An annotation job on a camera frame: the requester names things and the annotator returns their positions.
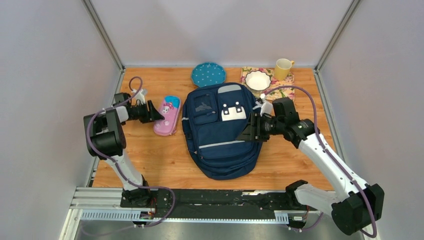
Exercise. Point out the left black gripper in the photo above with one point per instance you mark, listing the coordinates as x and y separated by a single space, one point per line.
152 116

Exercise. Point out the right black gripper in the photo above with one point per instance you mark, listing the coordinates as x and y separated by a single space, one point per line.
252 133

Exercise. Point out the pink cartoon pencil case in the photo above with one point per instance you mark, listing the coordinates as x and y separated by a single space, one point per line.
170 110

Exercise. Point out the navy blue student backpack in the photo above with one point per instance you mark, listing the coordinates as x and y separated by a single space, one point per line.
212 119

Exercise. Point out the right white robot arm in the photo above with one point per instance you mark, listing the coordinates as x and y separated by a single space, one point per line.
331 165

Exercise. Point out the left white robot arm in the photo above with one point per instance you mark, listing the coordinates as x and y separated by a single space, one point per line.
106 140

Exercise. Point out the white scalloped bowl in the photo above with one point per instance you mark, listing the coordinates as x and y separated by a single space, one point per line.
257 81

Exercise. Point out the floral rectangular tray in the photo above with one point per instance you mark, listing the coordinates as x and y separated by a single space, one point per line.
276 94

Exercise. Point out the blue polka dot plate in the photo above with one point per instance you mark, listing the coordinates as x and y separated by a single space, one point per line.
207 74

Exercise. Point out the yellow ceramic mug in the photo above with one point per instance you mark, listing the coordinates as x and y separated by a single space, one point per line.
282 68

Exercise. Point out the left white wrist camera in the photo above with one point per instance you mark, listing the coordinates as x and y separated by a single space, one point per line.
140 96

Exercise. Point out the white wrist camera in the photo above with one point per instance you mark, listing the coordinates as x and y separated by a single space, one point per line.
265 106
140 96

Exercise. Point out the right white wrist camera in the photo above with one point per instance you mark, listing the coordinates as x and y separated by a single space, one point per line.
265 106

